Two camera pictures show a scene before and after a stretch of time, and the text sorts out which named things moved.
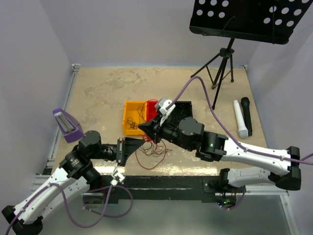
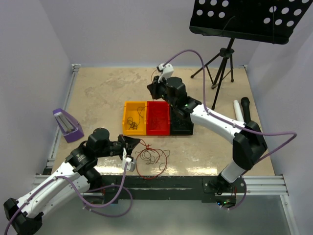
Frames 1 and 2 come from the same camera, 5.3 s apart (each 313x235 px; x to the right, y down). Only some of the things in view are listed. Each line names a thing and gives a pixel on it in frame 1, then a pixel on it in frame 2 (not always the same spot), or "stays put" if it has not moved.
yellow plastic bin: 135,113 stays put
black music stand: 268,21 stays put
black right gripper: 151,129 → 154,87
